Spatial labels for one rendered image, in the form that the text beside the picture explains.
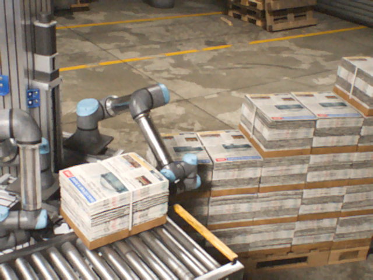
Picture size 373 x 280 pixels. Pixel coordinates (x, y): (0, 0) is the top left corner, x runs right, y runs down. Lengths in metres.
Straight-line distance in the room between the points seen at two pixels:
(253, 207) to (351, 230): 0.75
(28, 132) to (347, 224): 2.15
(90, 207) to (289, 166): 1.34
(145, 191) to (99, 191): 0.19
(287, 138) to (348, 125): 0.37
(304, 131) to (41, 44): 1.45
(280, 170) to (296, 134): 0.23
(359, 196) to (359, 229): 0.27
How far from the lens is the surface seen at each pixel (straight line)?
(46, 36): 2.51
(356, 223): 3.50
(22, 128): 2.05
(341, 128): 3.03
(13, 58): 2.54
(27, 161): 2.09
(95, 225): 2.12
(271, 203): 3.07
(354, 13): 10.45
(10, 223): 2.16
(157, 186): 2.18
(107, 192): 2.10
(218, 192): 2.90
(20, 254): 2.19
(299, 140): 2.93
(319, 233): 3.39
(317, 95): 3.24
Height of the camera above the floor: 2.18
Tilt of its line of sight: 27 degrees down
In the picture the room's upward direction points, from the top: 5 degrees clockwise
